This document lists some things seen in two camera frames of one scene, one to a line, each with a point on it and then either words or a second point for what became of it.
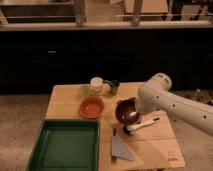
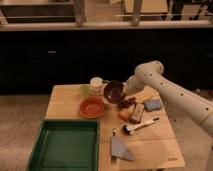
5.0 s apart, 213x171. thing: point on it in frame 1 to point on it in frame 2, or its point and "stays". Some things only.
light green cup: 84,90 stays
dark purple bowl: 126,111 to 113,90
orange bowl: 91,107 stays
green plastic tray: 66,145 stays
